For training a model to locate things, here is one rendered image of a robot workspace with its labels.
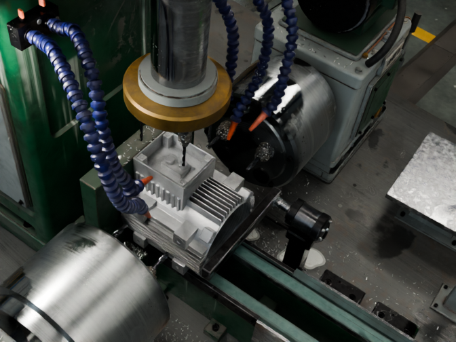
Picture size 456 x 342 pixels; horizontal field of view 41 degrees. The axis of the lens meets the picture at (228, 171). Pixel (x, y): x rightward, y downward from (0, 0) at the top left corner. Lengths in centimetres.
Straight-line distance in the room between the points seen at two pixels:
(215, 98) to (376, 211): 73
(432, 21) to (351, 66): 247
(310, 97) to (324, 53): 14
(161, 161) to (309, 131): 33
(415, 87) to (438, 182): 174
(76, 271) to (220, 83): 38
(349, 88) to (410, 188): 30
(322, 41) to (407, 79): 189
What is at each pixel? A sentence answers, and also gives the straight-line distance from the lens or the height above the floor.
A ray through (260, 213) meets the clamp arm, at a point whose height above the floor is 103.
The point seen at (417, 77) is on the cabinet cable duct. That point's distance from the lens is 334.
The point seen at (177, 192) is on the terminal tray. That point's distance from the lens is 113.
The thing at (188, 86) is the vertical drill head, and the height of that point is 136.
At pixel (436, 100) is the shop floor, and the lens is 330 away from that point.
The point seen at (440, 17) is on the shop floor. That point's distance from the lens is 392.
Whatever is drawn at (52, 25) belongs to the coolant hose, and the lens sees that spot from 97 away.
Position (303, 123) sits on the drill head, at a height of 112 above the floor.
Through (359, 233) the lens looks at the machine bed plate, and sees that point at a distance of 155.
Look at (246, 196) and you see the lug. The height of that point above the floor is 109.
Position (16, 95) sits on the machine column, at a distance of 105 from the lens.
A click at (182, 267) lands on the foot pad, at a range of 121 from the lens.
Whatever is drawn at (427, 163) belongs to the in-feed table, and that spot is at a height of 92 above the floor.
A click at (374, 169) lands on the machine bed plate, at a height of 80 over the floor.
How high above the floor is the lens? 201
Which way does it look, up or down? 49 degrees down
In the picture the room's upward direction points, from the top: 8 degrees clockwise
